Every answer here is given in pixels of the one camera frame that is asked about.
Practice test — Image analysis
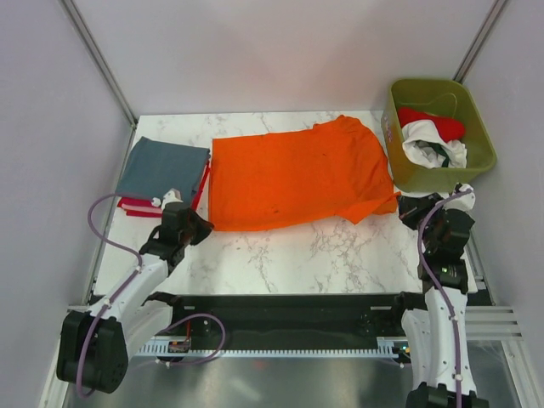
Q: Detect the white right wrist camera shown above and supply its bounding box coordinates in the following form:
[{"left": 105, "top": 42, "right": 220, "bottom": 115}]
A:
[{"left": 444, "top": 184, "right": 476, "bottom": 213}]

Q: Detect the red garment in bin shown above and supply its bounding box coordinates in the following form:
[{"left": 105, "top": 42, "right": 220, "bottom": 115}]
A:
[{"left": 397, "top": 107, "right": 466, "bottom": 142}]

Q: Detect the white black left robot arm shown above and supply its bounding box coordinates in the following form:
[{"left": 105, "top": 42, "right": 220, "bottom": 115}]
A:
[{"left": 56, "top": 201, "right": 213, "bottom": 399}]

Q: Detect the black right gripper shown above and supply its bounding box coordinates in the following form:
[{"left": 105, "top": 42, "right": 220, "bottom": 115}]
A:
[{"left": 396, "top": 192, "right": 449, "bottom": 252}]

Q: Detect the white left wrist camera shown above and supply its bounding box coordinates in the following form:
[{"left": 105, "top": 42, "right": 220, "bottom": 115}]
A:
[{"left": 151, "top": 189, "right": 184, "bottom": 210}]

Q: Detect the left aluminium frame post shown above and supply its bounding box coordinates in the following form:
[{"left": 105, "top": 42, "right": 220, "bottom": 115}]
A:
[{"left": 59, "top": 0, "right": 138, "bottom": 128}]

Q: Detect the white garment in bin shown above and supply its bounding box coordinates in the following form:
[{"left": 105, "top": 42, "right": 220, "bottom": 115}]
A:
[{"left": 401, "top": 120, "right": 468, "bottom": 169}]

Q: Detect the olive green plastic bin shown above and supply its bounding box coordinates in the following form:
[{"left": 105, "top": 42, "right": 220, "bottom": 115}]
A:
[{"left": 381, "top": 78, "right": 496, "bottom": 192}]

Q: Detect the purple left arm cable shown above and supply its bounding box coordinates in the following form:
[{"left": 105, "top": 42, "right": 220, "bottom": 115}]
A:
[{"left": 76, "top": 193, "right": 165, "bottom": 399}]

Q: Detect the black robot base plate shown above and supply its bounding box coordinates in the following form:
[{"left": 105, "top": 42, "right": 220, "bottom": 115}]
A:
[{"left": 156, "top": 292, "right": 426, "bottom": 349}]

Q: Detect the folded red t-shirt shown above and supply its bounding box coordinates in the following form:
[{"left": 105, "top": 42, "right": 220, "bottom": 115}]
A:
[{"left": 116, "top": 161, "right": 211, "bottom": 218}]

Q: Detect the folded grey-blue t-shirt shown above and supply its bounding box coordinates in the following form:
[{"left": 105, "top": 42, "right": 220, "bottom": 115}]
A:
[{"left": 116, "top": 137, "right": 210, "bottom": 202}]

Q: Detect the right aluminium frame post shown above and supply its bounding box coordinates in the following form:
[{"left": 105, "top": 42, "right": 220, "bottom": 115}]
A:
[{"left": 452, "top": 0, "right": 511, "bottom": 83}]

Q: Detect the white slotted cable duct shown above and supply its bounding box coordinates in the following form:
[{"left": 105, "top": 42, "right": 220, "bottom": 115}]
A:
[{"left": 135, "top": 337, "right": 410, "bottom": 359}]

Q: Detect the aluminium frame post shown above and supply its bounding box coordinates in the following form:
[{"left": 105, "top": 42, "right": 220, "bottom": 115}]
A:
[
  {"left": 59, "top": 0, "right": 138, "bottom": 128},
  {"left": 452, "top": 0, "right": 511, "bottom": 83}
]

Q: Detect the orange t-shirt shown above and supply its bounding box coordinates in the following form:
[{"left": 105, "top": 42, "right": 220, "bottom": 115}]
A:
[{"left": 208, "top": 115, "right": 398, "bottom": 232}]

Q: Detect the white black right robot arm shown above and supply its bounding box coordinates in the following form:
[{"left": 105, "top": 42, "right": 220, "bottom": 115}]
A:
[{"left": 388, "top": 184, "right": 489, "bottom": 407}]

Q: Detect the folded pink t-shirt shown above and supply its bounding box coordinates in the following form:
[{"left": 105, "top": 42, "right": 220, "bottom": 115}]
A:
[{"left": 117, "top": 198, "right": 162, "bottom": 214}]

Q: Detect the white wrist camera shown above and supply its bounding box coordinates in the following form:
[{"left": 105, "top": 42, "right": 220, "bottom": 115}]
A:
[
  {"left": 444, "top": 184, "right": 476, "bottom": 213},
  {"left": 151, "top": 189, "right": 184, "bottom": 210}
]

